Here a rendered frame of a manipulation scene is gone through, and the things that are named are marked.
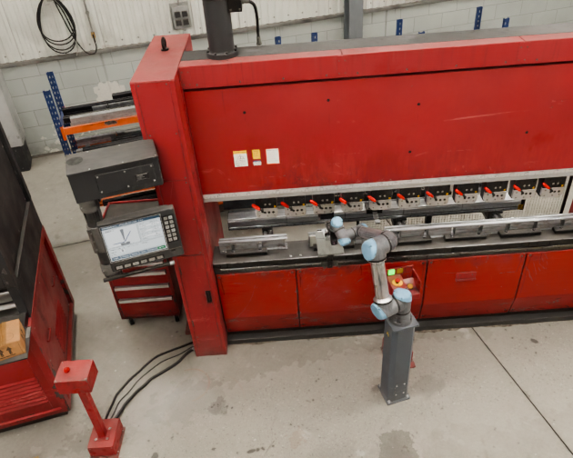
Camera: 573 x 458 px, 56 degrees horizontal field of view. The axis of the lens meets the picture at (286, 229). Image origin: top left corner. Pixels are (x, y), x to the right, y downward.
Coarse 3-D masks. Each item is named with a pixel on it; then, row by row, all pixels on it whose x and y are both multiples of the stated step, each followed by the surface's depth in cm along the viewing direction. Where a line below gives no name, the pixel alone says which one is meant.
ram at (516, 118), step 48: (192, 96) 324; (240, 96) 326; (288, 96) 327; (336, 96) 328; (384, 96) 329; (432, 96) 330; (480, 96) 331; (528, 96) 333; (240, 144) 345; (288, 144) 346; (336, 144) 347; (384, 144) 349; (432, 144) 350; (480, 144) 351; (528, 144) 353; (240, 192) 366; (336, 192) 369
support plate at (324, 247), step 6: (318, 234) 388; (318, 240) 383; (324, 240) 383; (318, 246) 377; (324, 246) 377; (330, 246) 377; (336, 246) 376; (342, 246) 376; (318, 252) 373; (324, 252) 372; (330, 252) 372; (336, 252) 371; (342, 252) 371
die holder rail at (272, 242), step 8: (224, 240) 396; (232, 240) 395; (240, 240) 394; (248, 240) 393; (256, 240) 393; (264, 240) 393; (272, 240) 393; (280, 240) 394; (224, 248) 396; (232, 248) 400; (240, 248) 397; (272, 248) 398; (280, 248) 398
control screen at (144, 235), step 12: (156, 216) 319; (108, 228) 313; (120, 228) 316; (132, 228) 318; (144, 228) 321; (156, 228) 324; (108, 240) 317; (120, 240) 320; (132, 240) 323; (144, 240) 326; (156, 240) 329; (108, 252) 322; (132, 252) 327; (144, 252) 330
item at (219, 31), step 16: (208, 0) 298; (224, 0) 301; (240, 0) 302; (208, 16) 305; (224, 16) 305; (256, 16) 320; (208, 32) 311; (224, 32) 309; (256, 32) 330; (208, 48) 324; (224, 48) 314
